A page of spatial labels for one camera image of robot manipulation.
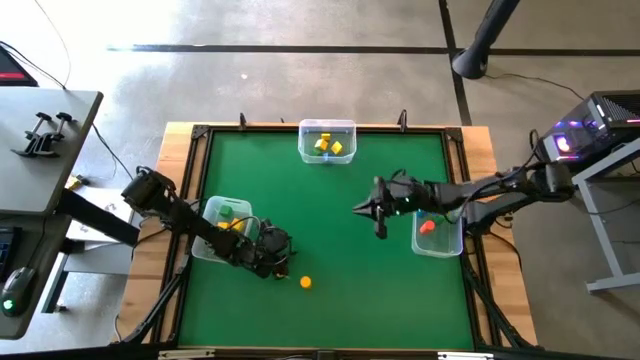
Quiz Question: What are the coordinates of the clear plastic bin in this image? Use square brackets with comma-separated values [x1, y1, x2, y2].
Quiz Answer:
[192, 195, 254, 264]
[410, 207, 464, 259]
[298, 118, 359, 165]

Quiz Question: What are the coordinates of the black floor cable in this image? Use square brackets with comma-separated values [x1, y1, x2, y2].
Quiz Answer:
[91, 123, 135, 180]
[484, 72, 587, 103]

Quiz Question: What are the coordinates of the black monitor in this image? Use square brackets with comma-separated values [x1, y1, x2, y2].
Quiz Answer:
[0, 43, 40, 89]

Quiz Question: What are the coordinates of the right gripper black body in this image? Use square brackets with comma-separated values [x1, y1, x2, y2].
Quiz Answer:
[373, 175, 426, 240]

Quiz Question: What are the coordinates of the black stand pole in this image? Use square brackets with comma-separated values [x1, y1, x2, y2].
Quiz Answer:
[451, 0, 522, 81]

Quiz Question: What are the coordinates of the grey desk top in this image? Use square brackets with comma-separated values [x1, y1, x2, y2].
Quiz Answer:
[0, 87, 105, 216]

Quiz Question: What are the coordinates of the silver metal bracket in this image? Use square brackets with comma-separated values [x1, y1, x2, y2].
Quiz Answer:
[437, 351, 495, 360]
[157, 349, 216, 360]

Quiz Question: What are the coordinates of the white metal table frame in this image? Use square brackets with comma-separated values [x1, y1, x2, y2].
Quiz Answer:
[572, 137, 640, 294]

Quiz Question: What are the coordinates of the white metal base plate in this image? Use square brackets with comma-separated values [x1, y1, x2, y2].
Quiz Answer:
[49, 187, 151, 314]

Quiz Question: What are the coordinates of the black monitor cable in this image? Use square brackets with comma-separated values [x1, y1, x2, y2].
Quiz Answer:
[0, 40, 68, 91]

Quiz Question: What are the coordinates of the black keyboard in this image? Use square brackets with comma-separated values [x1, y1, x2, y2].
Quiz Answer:
[0, 227, 19, 282]

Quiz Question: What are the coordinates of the green felt mat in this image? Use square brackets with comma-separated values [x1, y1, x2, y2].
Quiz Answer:
[178, 130, 475, 351]

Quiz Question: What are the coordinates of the black computer mouse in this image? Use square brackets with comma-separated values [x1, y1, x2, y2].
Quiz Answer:
[0, 265, 38, 319]

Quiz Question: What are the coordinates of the glass computer case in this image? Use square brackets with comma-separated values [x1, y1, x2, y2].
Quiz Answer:
[534, 89, 640, 174]

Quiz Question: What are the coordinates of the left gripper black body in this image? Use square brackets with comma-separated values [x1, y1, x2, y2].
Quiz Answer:
[242, 218, 294, 279]

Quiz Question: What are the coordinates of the black screw clamp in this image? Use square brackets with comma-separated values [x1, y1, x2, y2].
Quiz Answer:
[30, 111, 75, 159]
[10, 111, 54, 158]

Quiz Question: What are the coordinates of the dark desk top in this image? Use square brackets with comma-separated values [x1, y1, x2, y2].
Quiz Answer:
[0, 213, 74, 341]

